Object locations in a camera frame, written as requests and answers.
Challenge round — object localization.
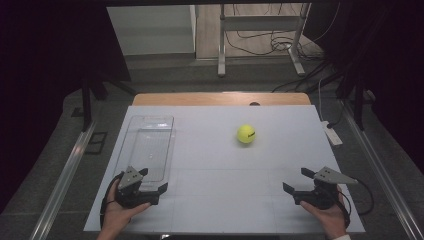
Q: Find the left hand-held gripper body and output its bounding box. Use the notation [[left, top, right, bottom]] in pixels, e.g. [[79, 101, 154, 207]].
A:
[[114, 165, 161, 210]]

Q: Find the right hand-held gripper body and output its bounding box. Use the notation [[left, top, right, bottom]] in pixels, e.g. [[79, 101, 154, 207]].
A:
[[293, 166, 359, 210]]

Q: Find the clear plastic container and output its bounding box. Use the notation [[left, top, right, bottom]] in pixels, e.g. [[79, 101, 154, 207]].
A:
[[114, 114, 176, 193]]

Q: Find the yellow tennis ball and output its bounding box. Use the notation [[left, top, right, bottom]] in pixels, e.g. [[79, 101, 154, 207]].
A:
[[236, 124, 257, 145]]

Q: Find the person's left hand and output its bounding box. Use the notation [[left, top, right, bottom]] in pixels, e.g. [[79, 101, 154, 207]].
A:
[[101, 181, 152, 234]]

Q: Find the person's right hand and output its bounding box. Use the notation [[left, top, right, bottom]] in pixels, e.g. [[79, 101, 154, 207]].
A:
[[299, 186, 348, 239]]

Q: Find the white power strip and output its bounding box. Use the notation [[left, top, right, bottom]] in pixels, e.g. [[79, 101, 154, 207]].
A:
[[321, 120, 344, 147]]

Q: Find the white table board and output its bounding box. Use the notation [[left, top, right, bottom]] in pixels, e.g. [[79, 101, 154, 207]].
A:
[[83, 104, 366, 234]]

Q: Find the black metal stand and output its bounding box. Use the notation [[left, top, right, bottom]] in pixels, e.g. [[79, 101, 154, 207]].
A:
[[334, 74, 368, 132], [71, 74, 138, 132]]

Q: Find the white cabinet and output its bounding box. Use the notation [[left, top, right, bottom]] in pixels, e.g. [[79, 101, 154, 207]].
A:
[[106, 4, 198, 56]]

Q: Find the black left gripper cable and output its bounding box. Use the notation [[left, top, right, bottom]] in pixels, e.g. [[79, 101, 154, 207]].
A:
[[99, 172, 125, 231]]

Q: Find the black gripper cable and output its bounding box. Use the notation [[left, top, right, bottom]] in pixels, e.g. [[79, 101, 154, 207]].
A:
[[99, 172, 125, 231], [336, 178, 375, 230]]

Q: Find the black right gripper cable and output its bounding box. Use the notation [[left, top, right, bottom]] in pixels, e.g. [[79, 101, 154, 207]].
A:
[[336, 178, 375, 230]]

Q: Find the black floor bracket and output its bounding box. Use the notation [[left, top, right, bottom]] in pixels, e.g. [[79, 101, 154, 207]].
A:
[[84, 131, 109, 156]]

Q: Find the metal floor rail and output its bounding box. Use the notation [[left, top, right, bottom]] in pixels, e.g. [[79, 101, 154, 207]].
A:
[[339, 99, 424, 240], [29, 120, 98, 240]]

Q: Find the thin white cable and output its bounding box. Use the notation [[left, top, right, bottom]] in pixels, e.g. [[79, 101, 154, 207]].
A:
[[317, 78, 327, 123]]

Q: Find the tangle of black floor cables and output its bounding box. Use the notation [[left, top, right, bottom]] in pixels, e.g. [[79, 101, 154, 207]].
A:
[[225, 3, 326, 62]]

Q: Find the white desk frame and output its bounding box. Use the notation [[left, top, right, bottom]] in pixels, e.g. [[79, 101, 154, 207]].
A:
[[217, 3, 312, 78]]

